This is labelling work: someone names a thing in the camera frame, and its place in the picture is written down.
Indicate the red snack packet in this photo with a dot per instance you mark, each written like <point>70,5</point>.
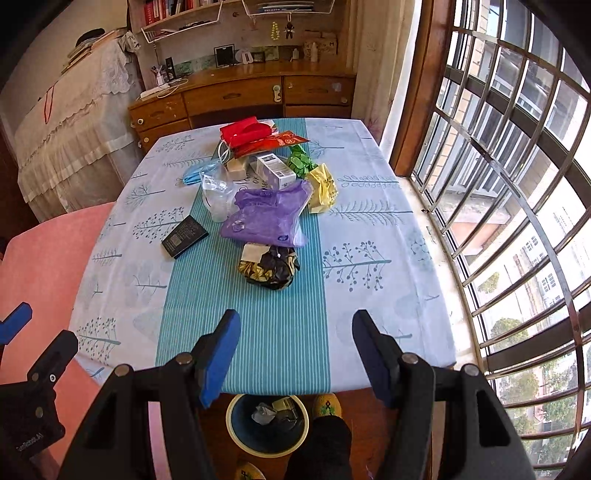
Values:
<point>282,139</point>

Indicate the yellow knitted slipper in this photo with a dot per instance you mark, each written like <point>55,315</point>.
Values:
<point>327,406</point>
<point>249,471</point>

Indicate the clear plastic bag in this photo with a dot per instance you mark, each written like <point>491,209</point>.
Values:
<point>212,180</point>

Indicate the green packet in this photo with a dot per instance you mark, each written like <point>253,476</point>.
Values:
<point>300,161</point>

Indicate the white holder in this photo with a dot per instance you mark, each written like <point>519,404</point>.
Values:
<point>247,57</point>

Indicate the person's black trouser leg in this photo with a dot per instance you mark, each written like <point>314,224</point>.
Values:
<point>318,452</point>

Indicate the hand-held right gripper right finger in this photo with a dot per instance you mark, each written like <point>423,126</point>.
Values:
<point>369,353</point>

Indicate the small picture frame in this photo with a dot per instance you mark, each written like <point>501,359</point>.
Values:
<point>258,57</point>

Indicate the white curtain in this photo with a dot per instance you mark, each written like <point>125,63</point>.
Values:
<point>383,69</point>

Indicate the tall white bottle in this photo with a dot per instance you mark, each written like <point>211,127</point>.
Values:
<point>314,50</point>

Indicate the black box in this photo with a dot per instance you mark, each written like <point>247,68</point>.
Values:
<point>184,236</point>

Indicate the black photo frame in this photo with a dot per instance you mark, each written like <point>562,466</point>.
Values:
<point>225,55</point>

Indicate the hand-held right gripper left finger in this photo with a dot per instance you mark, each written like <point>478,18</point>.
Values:
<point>220,362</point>

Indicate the blue face mask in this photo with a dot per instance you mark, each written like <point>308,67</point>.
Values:
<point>194,174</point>

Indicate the wooden desk with drawers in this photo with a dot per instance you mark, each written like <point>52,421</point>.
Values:
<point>231,94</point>

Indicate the row of red books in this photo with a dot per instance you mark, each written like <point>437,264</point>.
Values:
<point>157,11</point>

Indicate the metal window grille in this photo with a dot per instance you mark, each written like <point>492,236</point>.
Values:
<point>503,175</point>

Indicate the pen holder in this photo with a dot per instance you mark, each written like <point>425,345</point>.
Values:
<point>159,76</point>

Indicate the flat books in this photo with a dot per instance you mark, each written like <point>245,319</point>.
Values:
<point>284,7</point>

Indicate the crumpled grey paper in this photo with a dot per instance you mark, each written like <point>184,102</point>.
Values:
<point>263,414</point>

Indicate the blue bin with cream rim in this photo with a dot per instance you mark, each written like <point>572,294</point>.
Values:
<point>240,438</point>

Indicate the tree printed tablecloth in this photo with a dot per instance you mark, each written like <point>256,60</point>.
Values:
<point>369,230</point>

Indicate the red paper bag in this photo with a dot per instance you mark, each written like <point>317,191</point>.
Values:
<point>244,129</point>

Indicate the yellow packet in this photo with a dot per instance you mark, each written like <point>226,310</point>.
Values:
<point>323,187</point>

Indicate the wooden window frame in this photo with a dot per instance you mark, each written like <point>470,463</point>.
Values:
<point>425,83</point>

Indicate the olive wrapper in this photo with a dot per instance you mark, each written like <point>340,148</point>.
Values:
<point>286,408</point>

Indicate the white drawer safety lock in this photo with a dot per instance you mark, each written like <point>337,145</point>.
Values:
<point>277,93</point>

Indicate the stack of books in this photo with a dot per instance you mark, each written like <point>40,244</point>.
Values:
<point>92,46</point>

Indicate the small hanging doll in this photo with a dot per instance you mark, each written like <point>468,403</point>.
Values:
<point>289,31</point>

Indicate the black bottle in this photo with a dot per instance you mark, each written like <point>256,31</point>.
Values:
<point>170,68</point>

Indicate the beige box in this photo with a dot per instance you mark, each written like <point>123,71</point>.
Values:
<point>238,167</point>

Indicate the white power strip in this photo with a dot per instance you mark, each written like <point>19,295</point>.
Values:
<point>154,92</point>

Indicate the pink bed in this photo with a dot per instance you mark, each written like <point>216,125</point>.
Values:
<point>46,277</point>

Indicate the black gold packet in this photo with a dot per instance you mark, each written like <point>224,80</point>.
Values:
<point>270,270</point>

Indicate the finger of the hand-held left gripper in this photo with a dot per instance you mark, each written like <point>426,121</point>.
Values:
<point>55,353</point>
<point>14,321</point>

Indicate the purple plastic bag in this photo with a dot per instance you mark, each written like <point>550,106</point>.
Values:
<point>263,212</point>

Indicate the white grey box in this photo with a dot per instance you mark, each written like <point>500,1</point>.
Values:
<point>277,170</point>

